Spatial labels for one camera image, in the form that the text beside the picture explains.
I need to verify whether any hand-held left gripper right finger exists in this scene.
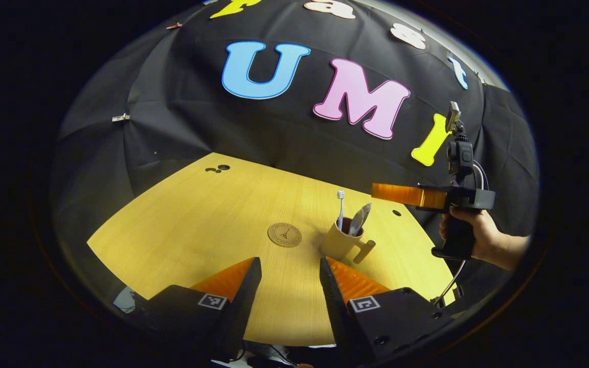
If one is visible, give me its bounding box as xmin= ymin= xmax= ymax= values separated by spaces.
xmin=319 ymin=256 xmax=456 ymax=366

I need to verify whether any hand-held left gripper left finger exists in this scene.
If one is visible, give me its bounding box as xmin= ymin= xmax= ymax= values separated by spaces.
xmin=116 ymin=257 xmax=263 ymax=363

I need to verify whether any white toothpaste tube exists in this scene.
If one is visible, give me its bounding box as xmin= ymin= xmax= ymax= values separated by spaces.
xmin=348 ymin=202 xmax=373 ymax=237

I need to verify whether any beige cup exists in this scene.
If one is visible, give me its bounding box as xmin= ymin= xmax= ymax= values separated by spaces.
xmin=320 ymin=217 xmax=377 ymax=265

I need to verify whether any round wooden coaster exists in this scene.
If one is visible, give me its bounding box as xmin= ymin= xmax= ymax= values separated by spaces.
xmin=267 ymin=222 xmax=303 ymax=248

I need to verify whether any wooden desktop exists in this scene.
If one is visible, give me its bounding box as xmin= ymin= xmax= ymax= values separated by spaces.
xmin=86 ymin=152 xmax=458 ymax=347

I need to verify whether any black backdrop cloth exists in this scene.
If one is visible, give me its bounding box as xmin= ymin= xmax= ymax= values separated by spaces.
xmin=52 ymin=0 xmax=540 ymax=307

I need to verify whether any right hand-held gripper cable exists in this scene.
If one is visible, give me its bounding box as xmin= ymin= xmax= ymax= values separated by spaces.
xmin=430 ymin=161 xmax=489 ymax=307

